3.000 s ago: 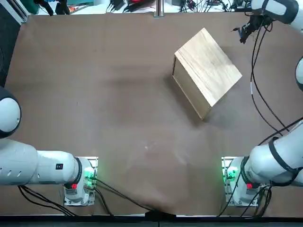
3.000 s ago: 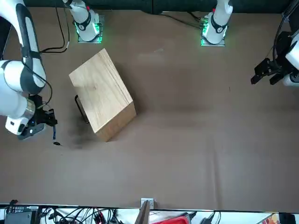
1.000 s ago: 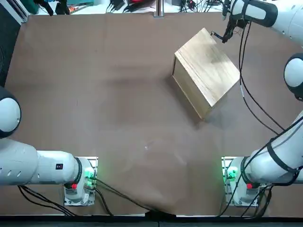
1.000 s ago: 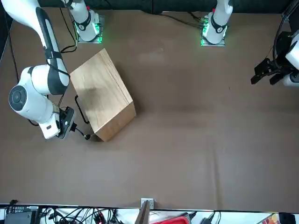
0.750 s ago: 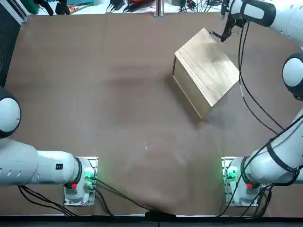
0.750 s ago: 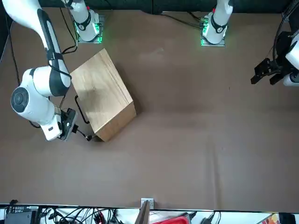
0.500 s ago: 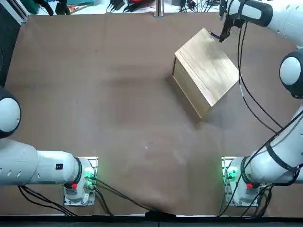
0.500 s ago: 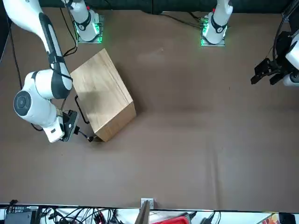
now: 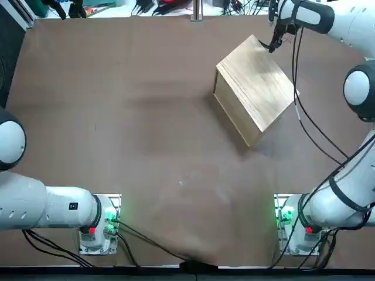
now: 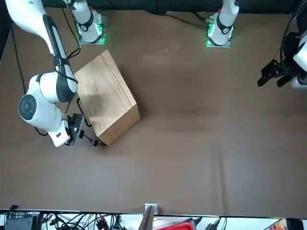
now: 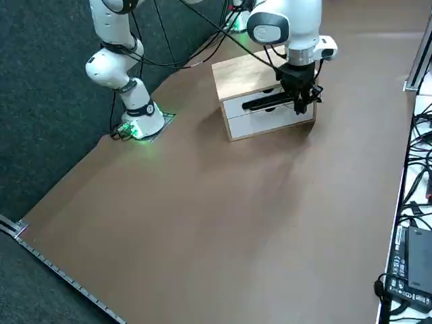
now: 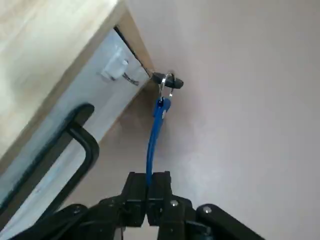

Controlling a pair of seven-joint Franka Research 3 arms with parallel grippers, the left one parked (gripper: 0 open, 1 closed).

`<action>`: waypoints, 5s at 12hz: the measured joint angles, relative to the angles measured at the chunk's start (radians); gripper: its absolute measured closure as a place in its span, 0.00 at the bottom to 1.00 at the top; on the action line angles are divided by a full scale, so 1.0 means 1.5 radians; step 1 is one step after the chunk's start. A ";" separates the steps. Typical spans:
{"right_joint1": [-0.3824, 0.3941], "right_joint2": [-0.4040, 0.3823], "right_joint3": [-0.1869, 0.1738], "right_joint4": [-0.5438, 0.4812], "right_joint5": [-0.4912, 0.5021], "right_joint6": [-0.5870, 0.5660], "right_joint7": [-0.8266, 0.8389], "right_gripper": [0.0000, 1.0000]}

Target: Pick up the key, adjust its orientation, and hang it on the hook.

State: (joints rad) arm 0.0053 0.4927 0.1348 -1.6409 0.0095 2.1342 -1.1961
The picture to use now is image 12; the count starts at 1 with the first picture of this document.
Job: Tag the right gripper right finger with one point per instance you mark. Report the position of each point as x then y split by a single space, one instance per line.
161 185

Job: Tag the wooden drawer box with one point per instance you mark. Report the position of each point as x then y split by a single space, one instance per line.
37 37

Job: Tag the white drawer front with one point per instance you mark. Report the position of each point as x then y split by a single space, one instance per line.
75 87

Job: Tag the small white hook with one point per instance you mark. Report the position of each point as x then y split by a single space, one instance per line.
113 65

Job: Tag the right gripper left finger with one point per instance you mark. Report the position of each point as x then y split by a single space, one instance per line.
135 185

